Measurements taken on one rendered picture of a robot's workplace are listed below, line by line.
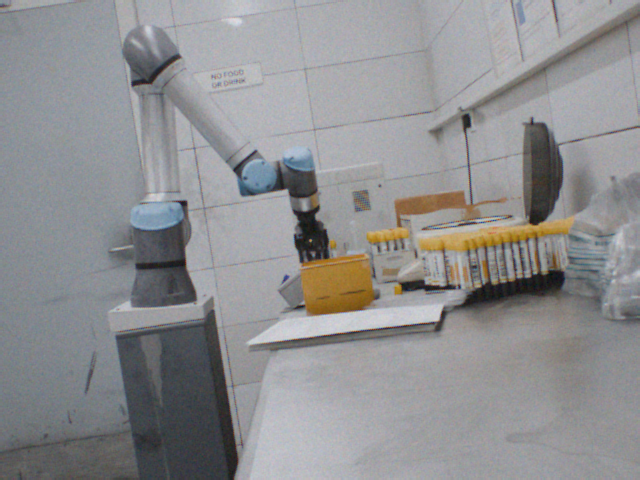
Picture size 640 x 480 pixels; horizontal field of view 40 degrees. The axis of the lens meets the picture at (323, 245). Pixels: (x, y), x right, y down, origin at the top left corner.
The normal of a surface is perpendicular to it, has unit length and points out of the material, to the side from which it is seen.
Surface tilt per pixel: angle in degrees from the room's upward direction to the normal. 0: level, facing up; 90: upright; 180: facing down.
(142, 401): 90
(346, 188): 90
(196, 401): 90
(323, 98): 90
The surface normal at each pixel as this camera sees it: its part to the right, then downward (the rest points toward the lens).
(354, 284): 0.00, 0.05
